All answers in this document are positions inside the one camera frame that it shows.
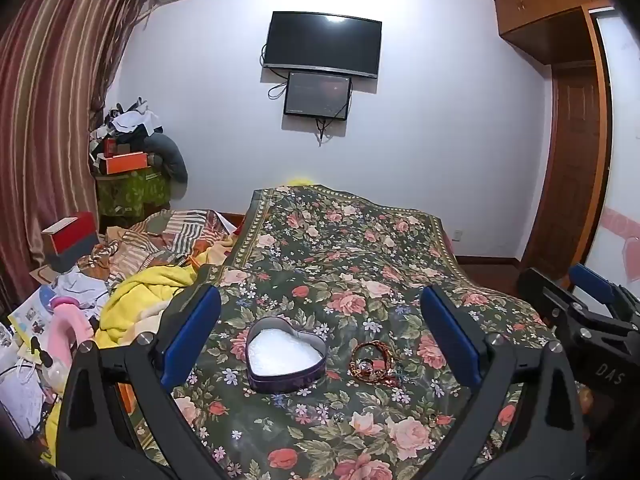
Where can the red grey box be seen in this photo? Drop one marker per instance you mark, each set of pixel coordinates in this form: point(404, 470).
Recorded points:
point(75, 235)

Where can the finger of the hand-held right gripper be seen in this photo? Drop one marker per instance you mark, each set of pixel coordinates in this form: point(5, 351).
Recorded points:
point(592, 282)
point(550, 300)

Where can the wooden door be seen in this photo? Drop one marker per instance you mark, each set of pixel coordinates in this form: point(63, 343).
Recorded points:
point(570, 170)

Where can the dark red box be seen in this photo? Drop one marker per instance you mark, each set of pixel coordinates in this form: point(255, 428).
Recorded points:
point(116, 146)

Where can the white grey cloth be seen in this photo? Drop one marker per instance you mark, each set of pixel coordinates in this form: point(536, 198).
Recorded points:
point(82, 287)

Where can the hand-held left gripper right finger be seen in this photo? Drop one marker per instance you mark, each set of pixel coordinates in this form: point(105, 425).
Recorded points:
point(450, 335)

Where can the yellow cloth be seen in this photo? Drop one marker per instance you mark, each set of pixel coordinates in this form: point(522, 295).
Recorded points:
point(300, 182)

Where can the white plastic bag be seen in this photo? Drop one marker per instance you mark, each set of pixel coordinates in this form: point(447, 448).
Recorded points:
point(25, 390)

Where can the purple heart-shaped tin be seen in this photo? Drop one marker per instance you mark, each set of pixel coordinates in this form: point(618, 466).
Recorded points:
point(282, 355)

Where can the printed booklet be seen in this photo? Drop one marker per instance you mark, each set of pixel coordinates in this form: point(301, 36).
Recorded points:
point(30, 315)

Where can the green cloth covered cabinet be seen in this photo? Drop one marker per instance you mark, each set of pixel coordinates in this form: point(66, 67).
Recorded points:
point(130, 192)

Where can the pile of clothes and papers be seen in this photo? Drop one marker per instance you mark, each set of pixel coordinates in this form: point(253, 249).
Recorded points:
point(130, 122)

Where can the striped brown curtain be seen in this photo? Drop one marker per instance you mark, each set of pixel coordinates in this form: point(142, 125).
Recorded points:
point(45, 110)

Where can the yellow blanket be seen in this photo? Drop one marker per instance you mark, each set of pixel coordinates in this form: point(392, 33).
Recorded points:
point(145, 290)

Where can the white wardrobe panel pink print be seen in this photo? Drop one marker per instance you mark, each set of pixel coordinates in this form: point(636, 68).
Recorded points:
point(620, 160)

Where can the orange box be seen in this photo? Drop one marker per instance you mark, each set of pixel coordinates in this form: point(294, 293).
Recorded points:
point(125, 162)

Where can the dark floral bedspread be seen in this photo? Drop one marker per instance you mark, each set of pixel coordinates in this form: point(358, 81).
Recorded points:
point(340, 270)

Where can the striped patchwork quilt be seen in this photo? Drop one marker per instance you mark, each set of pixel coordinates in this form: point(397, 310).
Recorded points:
point(170, 232)

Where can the wooden overhead cabinet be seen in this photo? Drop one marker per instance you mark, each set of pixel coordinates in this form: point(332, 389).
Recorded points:
point(540, 15)

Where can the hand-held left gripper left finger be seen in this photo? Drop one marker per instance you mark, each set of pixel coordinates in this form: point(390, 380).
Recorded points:
point(192, 335)

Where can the black wall television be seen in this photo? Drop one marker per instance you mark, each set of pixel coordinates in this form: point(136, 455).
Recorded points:
point(322, 42)

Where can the small black monitor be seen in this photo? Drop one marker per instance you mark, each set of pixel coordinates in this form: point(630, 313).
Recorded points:
point(317, 95)

